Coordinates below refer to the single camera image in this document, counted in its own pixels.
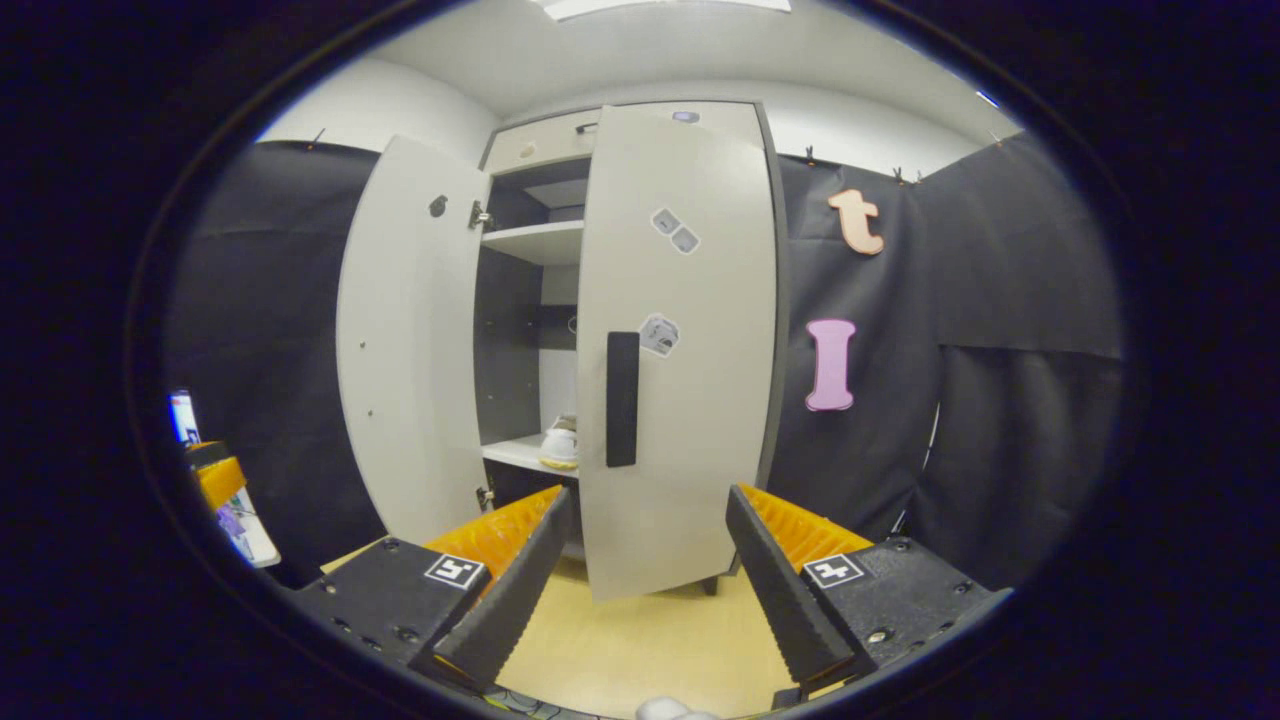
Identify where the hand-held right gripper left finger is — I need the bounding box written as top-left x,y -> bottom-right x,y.
290,486 -> 574,691

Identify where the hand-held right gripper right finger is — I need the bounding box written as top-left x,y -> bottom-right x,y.
725,484 -> 1012,692

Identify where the white canvas shoe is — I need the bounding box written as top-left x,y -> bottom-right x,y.
539,415 -> 581,472

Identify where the white grey shoe cabinet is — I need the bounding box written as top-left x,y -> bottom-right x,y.
335,100 -> 792,602

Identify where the white shoe cabinet door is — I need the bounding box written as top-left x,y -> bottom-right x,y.
335,135 -> 492,547
576,102 -> 780,602

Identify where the white cabinet drawer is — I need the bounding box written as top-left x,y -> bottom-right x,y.
484,108 -> 602,174

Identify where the black backdrop cloth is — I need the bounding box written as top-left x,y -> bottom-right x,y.
163,130 -> 1128,593

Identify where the large ceiling light panel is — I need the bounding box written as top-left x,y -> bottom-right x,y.
530,0 -> 793,22

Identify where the black door handle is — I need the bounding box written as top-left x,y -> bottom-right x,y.
606,332 -> 641,469

